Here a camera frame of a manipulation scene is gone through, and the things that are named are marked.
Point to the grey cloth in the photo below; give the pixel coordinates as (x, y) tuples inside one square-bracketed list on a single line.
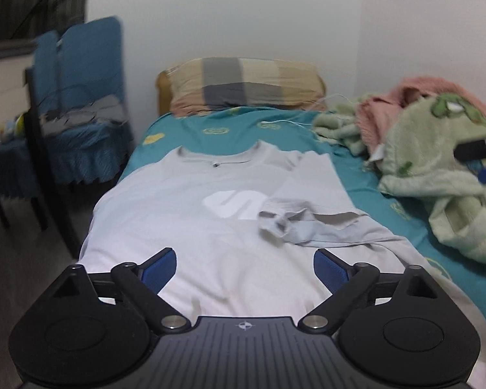
[(101, 109)]

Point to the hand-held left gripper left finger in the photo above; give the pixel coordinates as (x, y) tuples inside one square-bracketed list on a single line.
[(162, 269)]

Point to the teal printed bed sheet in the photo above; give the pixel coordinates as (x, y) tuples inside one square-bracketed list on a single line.
[(360, 178)]

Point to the pink plush blanket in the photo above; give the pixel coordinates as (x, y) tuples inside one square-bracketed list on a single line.
[(372, 117)]

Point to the checked pillow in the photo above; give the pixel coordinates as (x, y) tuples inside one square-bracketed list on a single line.
[(247, 85)]

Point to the pale grey t-shirt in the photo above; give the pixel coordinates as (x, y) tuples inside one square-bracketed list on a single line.
[(186, 219)]

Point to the dark barred window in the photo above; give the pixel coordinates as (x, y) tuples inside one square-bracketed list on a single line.
[(32, 0)]

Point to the yellow green toy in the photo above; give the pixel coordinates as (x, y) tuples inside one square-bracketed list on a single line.
[(20, 123)]

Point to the green plush blanket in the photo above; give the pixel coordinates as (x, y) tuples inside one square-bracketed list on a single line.
[(429, 150)]

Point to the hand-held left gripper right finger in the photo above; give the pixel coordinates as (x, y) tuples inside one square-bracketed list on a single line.
[(328, 269)]

